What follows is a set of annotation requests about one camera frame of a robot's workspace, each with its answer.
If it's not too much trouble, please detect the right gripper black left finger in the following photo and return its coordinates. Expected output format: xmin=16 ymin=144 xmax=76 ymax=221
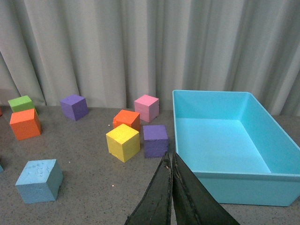
xmin=125 ymin=152 xmax=173 ymax=225

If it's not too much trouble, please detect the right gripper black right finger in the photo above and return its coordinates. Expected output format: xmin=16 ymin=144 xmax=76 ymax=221
xmin=172 ymin=153 xmax=238 ymax=225

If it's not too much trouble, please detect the light blue plastic bin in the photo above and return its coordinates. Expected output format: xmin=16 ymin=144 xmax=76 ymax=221
xmin=172 ymin=90 xmax=300 ymax=206

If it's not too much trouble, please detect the purple foam cube near bin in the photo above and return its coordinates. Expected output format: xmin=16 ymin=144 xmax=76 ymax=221
xmin=143 ymin=125 xmax=168 ymax=158

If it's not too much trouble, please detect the yellow foam cube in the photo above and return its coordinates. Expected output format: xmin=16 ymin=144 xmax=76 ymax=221
xmin=106 ymin=124 xmax=141 ymax=163

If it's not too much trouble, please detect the orange foam cube near pink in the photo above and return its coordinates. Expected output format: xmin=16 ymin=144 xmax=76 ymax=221
xmin=112 ymin=110 xmax=141 ymax=131

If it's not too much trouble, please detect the cracked light blue foam cube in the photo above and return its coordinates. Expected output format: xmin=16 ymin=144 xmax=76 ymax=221
xmin=15 ymin=159 xmax=63 ymax=204

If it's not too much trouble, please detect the purple foam cube at back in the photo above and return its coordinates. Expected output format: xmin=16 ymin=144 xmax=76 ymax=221
xmin=60 ymin=94 xmax=89 ymax=121

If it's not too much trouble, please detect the orange foam cube near green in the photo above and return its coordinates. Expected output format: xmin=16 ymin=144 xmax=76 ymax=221
xmin=9 ymin=109 xmax=41 ymax=141

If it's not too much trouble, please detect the white curtain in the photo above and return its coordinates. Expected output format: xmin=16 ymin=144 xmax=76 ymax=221
xmin=0 ymin=0 xmax=300 ymax=116

